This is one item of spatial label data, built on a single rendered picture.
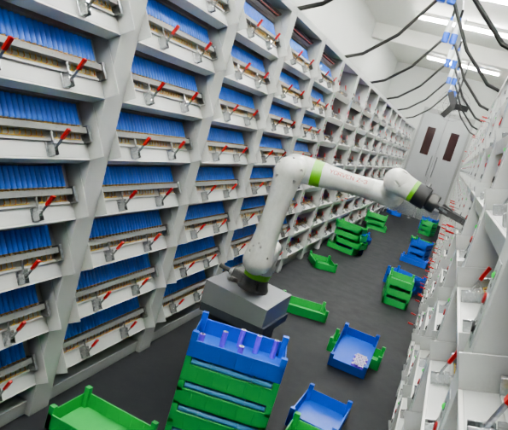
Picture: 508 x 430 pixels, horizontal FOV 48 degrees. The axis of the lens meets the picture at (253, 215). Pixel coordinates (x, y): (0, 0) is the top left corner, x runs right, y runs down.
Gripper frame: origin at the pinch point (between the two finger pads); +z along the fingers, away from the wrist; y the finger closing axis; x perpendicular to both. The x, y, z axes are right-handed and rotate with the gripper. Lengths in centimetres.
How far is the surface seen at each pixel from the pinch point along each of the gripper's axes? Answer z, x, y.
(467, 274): 1, 3, -91
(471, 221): -2.9, -3.1, -20.5
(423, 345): 8, 45, -21
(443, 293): 3.2, 24.2, -20.9
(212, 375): -42, 72, -84
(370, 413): 10, 97, 18
